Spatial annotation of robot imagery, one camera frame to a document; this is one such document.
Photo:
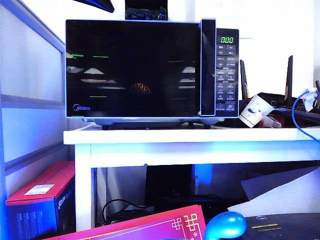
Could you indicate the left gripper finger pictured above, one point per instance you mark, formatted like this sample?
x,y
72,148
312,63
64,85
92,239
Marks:
x,y
102,4

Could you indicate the black glass microwave door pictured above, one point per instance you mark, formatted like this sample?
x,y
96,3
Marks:
x,y
112,62

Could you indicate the orange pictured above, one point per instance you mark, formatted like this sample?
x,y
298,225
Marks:
x,y
141,89

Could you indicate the dark bag with blue wrappers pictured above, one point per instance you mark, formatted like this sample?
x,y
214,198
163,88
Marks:
x,y
145,12

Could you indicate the grey framed frosted partition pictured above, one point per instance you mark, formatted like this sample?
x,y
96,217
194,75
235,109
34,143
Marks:
x,y
30,100

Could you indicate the white table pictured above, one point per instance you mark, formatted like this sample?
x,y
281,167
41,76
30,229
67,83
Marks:
x,y
175,137

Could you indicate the white paper cup blue print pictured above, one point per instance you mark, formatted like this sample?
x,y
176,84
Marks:
x,y
253,112

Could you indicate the red and blue cardboard box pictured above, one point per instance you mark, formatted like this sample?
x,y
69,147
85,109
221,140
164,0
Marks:
x,y
35,180

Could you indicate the black router with antennas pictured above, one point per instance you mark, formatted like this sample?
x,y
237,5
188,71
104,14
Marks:
x,y
267,97

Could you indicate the black computer case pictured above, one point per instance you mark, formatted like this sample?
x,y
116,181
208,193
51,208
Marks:
x,y
167,182

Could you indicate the black power adapter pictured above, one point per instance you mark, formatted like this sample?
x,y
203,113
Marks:
x,y
129,215

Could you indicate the red and white small packet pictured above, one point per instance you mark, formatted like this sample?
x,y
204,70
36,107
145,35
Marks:
x,y
280,121

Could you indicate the magenta box with gold pattern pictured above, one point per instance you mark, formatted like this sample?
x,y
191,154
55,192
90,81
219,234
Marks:
x,y
150,225

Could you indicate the grey paper board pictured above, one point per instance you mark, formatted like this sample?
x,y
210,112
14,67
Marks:
x,y
275,185

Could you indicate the glossy blue computer mouse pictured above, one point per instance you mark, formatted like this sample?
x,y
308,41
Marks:
x,y
225,225

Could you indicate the white foam sheet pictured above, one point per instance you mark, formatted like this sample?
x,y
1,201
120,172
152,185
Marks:
x,y
287,207

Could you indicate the black box with gold text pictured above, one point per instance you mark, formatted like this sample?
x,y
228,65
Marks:
x,y
287,227

